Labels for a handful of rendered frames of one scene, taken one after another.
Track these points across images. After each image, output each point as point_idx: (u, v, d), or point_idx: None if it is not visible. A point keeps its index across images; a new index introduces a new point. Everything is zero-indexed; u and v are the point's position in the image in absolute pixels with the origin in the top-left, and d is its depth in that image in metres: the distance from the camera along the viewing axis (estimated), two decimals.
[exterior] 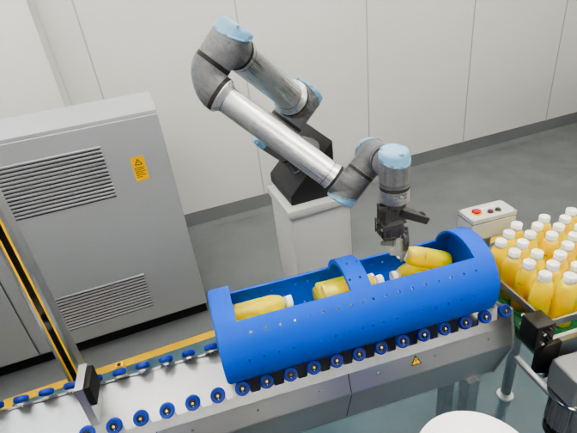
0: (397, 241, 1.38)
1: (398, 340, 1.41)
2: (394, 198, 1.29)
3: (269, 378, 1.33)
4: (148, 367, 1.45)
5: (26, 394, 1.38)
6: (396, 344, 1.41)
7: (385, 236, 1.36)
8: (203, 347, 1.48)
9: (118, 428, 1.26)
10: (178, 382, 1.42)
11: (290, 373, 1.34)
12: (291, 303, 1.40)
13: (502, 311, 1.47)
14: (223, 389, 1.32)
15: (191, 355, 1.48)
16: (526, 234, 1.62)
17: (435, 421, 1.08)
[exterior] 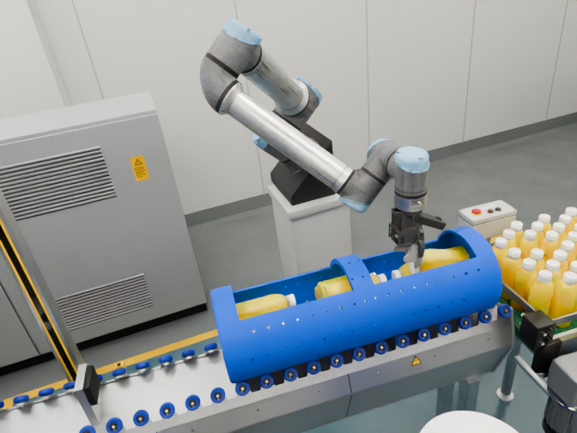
0: (411, 247, 1.33)
1: (398, 338, 1.41)
2: (410, 204, 1.24)
3: (270, 379, 1.33)
4: (148, 367, 1.45)
5: (26, 394, 1.38)
6: (395, 341, 1.42)
7: (400, 242, 1.30)
8: (203, 347, 1.48)
9: (118, 428, 1.26)
10: (178, 382, 1.42)
11: (291, 373, 1.34)
12: (294, 302, 1.40)
13: (502, 311, 1.47)
14: (223, 389, 1.32)
15: (191, 355, 1.48)
16: (526, 234, 1.62)
17: (435, 421, 1.08)
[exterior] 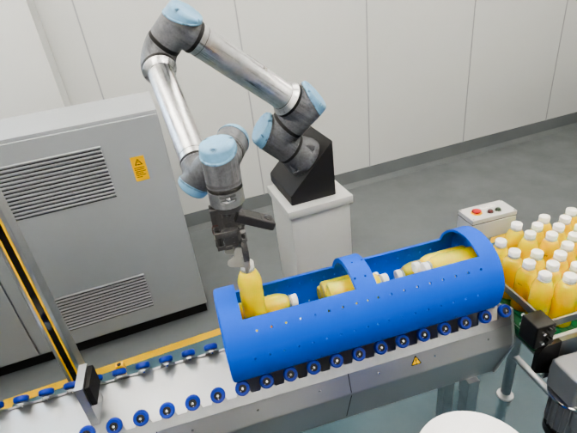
0: (235, 251, 1.17)
1: (399, 337, 1.41)
2: (220, 201, 1.08)
3: (270, 381, 1.33)
4: (148, 367, 1.45)
5: (26, 394, 1.38)
6: (395, 338, 1.42)
7: (219, 245, 1.15)
8: (203, 347, 1.48)
9: (118, 428, 1.26)
10: (178, 382, 1.42)
11: (291, 373, 1.34)
12: (296, 301, 1.40)
13: (502, 311, 1.47)
14: (223, 389, 1.32)
15: (191, 355, 1.48)
16: (526, 234, 1.62)
17: (435, 421, 1.08)
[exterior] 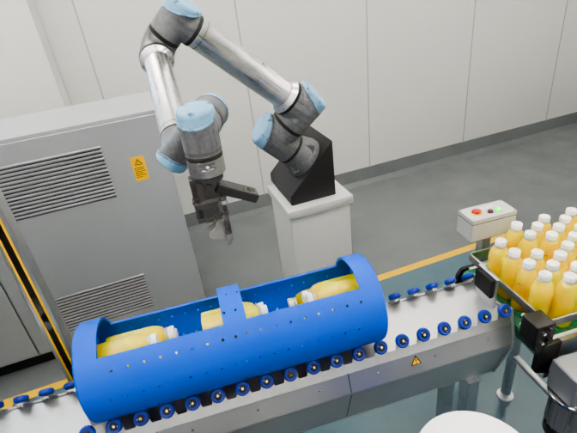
0: (217, 223, 1.14)
1: (400, 345, 1.41)
2: (198, 169, 1.04)
3: (268, 384, 1.33)
4: None
5: (26, 394, 1.38)
6: (401, 348, 1.41)
7: (200, 217, 1.11)
8: None
9: (117, 421, 1.26)
10: None
11: (291, 375, 1.34)
12: (172, 335, 1.33)
13: (502, 311, 1.47)
14: (210, 393, 1.31)
15: None
16: (526, 234, 1.62)
17: (435, 421, 1.08)
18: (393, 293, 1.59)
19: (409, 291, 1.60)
